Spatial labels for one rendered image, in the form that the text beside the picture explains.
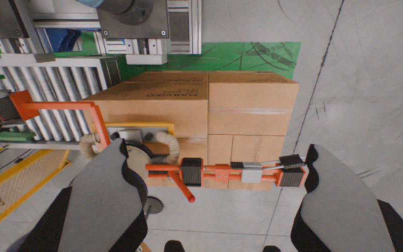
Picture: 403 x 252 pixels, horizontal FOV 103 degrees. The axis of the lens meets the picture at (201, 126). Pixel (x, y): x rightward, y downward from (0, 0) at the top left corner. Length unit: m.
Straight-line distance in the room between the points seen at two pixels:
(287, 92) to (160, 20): 0.91
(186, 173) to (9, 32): 0.77
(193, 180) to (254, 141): 0.81
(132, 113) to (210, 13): 1.14
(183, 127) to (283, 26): 1.30
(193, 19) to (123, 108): 0.88
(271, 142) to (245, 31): 0.98
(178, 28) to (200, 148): 0.97
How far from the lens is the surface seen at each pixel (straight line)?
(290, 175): 0.65
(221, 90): 1.12
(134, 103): 0.80
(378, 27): 2.15
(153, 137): 0.68
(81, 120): 1.56
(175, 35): 1.45
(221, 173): 0.60
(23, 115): 0.73
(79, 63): 1.32
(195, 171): 0.59
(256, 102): 1.19
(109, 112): 0.88
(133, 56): 0.70
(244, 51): 1.66
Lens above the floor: 1.63
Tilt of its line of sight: 63 degrees down
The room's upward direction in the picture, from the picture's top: 174 degrees counter-clockwise
